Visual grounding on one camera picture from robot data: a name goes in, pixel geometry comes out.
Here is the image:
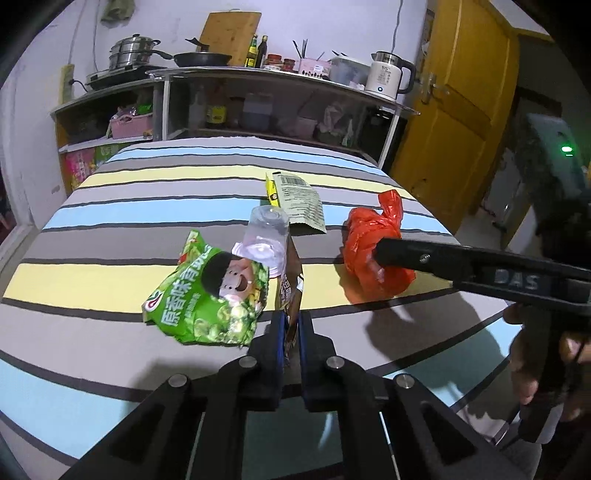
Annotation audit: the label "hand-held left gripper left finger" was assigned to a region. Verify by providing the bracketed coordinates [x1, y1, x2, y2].
[60, 311, 286, 480]

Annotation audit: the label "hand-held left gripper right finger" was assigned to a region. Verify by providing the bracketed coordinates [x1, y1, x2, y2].
[298, 310, 522, 480]

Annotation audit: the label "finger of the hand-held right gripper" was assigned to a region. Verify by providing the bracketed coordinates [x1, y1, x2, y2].
[372, 236, 462, 285]

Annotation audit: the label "brown snack wrapper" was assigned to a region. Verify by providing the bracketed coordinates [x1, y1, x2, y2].
[274, 235, 305, 365]

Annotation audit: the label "red plastic bag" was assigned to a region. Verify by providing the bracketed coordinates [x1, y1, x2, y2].
[341, 189, 416, 303]

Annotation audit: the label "green pea snack bag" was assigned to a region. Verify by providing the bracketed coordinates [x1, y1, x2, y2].
[142, 229, 270, 347]

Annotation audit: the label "clear plastic bottle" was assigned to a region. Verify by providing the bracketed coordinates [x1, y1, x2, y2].
[231, 206, 291, 278]

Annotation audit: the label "yellow barcode snack wrapper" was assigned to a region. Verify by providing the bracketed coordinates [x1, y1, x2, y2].
[264, 172, 327, 234]

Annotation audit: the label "person's right hand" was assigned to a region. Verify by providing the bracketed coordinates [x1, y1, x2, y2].
[502, 302, 591, 422]

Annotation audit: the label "wooden door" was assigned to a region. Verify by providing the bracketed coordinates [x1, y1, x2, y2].
[390, 0, 520, 234]

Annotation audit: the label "crumpled plastic bags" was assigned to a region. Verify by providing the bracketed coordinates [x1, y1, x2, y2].
[316, 104, 356, 144]

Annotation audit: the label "pink plastic bucket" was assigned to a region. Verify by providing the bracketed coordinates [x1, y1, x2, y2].
[277, 115, 317, 139]

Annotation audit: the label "white electric kettle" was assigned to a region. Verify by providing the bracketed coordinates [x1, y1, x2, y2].
[365, 51, 416, 100]

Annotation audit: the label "clear plastic container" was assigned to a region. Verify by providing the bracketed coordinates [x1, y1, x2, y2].
[329, 55, 372, 86]

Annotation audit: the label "striped bed sheet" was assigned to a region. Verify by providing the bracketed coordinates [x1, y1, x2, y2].
[0, 137, 527, 480]

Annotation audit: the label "pink utensil holder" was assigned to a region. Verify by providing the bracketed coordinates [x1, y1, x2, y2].
[298, 58, 332, 79]

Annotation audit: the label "dark liquid jug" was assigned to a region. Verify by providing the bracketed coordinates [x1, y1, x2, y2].
[240, 92, 273, 132]

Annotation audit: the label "bunch of chopsticks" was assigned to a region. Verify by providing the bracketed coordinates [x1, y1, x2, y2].
[291, 39, 324, 61]

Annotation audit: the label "large soy sauce bottle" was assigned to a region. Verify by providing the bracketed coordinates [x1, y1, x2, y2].
[205, 85, 229, 130]

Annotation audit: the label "metal kitchen rack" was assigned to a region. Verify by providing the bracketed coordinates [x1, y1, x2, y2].
[145, 67, 421, 169]

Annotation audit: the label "white plastic bottle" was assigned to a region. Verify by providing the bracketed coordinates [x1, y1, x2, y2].
[188, 90, 206, 127]

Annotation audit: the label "green printed box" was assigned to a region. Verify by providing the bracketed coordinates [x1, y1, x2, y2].
[95, 143, 134, 169]

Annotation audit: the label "pink plastic basket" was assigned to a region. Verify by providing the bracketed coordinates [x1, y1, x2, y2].
[110, 113, 153, 140]

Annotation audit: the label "pink printed box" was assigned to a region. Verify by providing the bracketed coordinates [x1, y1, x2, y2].
[65, 150, 98, 192]

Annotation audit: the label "black frying pan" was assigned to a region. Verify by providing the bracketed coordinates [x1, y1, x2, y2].
[174, 38, 233, 68]

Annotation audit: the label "bamboo cutting board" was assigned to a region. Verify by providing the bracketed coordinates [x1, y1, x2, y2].
[196, 11, 262, 68]

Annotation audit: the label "black induction cooker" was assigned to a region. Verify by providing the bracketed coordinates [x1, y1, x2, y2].
[85, 65, 167, 90]

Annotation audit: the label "wooden side shelf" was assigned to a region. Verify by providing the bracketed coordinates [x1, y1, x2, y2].
[51, 78, 164, 195]

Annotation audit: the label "steel steamer pot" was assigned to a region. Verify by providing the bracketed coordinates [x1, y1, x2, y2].
[108, 33, 174, 70]

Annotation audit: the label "metal door lock handle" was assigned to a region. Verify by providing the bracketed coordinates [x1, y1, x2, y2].
[420, 71, 451, 107]

